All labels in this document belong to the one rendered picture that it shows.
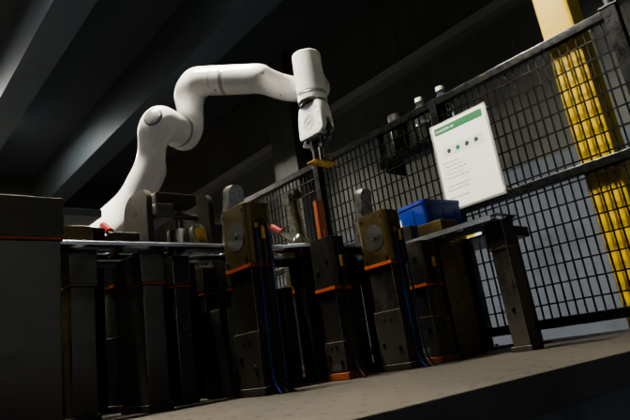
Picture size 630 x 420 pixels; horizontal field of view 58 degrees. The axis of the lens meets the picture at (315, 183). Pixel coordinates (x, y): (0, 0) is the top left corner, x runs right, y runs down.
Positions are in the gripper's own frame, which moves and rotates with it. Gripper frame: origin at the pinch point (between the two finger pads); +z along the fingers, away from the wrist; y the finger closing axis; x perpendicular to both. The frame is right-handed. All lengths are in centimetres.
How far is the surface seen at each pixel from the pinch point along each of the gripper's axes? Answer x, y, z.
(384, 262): -7.7, 22.9, 34.7
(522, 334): 14, 39, 54
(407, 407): -65, 73, 57
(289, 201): -0.9, -14.9, 8.6
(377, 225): -7.7, 22.6, 26.1
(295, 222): -0.4, -13.9, 15.2
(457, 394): -58, 73, 57
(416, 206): 34.5, 2.3, 13.0
